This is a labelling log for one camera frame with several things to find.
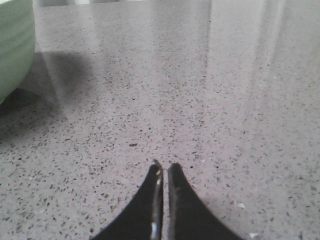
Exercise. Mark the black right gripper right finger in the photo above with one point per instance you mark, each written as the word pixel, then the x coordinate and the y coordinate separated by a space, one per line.
pixel 189 218

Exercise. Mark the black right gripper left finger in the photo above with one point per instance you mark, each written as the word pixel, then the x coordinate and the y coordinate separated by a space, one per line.
pixel 142 218

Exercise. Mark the green ribbed bowl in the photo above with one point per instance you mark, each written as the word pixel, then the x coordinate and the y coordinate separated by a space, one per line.
pixel 17 43

